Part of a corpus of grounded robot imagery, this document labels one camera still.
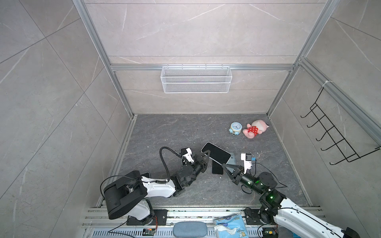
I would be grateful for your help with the white wire mesh basket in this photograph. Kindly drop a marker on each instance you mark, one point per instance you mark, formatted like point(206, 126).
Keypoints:
point(196, 79)

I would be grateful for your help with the light blue phone case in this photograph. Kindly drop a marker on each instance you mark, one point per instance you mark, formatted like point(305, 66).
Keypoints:
point(231, 161)

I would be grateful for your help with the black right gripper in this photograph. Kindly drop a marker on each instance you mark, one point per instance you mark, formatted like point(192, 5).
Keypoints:
point(237, 176)

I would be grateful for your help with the grey blue cushion pad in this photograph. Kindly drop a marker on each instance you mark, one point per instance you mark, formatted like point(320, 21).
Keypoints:
point(190, 230)

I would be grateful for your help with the cased phone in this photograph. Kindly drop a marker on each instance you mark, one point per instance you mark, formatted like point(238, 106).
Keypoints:
point(216, 153)

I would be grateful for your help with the blue tissue pack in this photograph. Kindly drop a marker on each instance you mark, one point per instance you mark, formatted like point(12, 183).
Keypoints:
point(230, 227)

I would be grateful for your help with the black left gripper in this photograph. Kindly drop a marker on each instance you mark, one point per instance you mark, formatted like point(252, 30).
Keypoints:
point(203, 163)

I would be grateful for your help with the pink plush pig toy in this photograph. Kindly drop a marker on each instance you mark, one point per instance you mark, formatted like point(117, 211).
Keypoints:
point(256, 128)

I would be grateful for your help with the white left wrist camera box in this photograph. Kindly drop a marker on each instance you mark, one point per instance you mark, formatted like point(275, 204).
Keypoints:
point(186, 154)

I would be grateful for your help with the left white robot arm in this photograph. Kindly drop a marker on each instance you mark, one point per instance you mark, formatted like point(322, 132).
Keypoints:
point(127, 195)

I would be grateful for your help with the blue cream alarm clock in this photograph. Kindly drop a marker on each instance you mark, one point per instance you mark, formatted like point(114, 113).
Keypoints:
point(235, 128)

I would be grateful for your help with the black wire hook rack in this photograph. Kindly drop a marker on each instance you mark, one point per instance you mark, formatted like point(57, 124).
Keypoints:
point(331, 131)

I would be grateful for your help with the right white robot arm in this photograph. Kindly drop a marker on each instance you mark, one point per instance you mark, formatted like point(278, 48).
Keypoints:
point(278, 209)

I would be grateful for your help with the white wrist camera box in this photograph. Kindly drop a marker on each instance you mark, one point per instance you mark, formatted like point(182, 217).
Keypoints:
point(186, 154)
point(248, 160)

